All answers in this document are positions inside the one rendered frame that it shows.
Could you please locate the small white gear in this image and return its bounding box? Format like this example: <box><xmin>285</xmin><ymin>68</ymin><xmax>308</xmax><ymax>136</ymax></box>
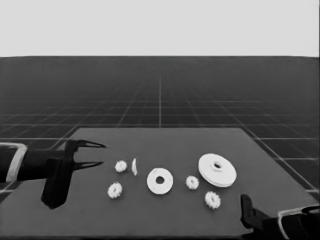
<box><xmin>107</xmin><ymin>181</ymin><xmax>124</xmax><ymax>200</ymax></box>
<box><xmin>185</xmin><ymin>175</ymin><xmax>200</xmax><ymax>191</ymax></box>
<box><xmin>204</xmin><ymin>190</ymin><xmax>222</xmax><ymax>211</ymax></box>
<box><xmin>114</xmin><ymin>159</ymin><xmax>129</xmax><ymax>174</ymax></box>

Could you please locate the large thick white disc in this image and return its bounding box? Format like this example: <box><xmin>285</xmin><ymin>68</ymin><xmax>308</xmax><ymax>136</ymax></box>
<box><xmin>197</xmin><ymin>152</ymin><xmax>238</xmax><ymax>189</ymax></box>

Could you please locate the small white T-shaped piece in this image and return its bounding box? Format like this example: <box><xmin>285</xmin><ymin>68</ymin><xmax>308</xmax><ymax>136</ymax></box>
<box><xmin>131</xmin><ymin>157</ymin><xmax>139</xmax><ymax>177</ymax></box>

